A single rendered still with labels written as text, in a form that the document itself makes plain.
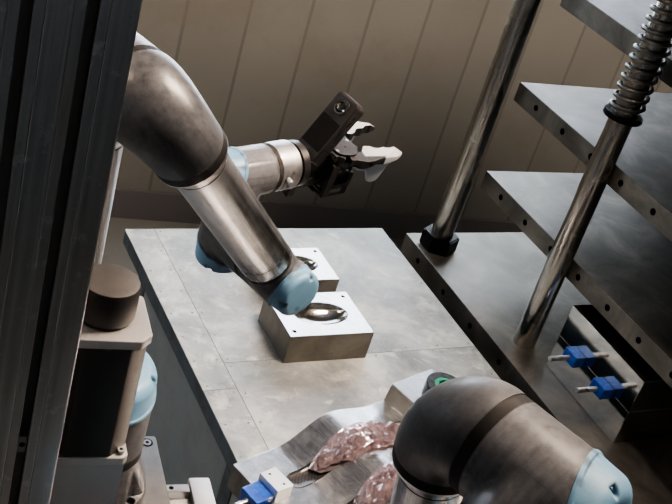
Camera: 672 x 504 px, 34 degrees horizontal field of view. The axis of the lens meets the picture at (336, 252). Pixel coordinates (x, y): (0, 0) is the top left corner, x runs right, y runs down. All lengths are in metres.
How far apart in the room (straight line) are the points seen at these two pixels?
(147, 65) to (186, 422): 1.30
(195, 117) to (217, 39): 2.70
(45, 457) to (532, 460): 0.44
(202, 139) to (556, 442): 0.53
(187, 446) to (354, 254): 0.67
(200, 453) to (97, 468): 1.21
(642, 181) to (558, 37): 2.02
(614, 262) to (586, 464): 1.65
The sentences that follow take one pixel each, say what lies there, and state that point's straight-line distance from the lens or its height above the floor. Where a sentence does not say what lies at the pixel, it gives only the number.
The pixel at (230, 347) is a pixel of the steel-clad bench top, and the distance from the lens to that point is 2.35.
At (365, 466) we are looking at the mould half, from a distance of 2.02.
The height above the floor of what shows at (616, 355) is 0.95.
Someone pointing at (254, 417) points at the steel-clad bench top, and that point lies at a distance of 2.19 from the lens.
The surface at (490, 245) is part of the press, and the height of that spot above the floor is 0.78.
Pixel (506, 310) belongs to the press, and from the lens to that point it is 2.82.
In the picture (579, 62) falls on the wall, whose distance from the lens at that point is 4.54.
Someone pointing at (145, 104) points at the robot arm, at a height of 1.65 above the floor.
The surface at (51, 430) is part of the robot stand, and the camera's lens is 1.04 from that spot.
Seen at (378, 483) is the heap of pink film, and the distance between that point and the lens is 1.98.
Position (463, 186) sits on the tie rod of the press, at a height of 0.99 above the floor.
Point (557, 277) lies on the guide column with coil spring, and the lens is 2.60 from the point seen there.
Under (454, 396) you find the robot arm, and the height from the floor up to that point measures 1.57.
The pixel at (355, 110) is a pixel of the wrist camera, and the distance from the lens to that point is 1.68.
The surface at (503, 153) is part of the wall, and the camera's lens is 4.59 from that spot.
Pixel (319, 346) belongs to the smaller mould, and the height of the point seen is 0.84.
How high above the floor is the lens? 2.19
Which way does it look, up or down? 30 degrees down
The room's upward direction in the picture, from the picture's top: 17 degrees clockwise
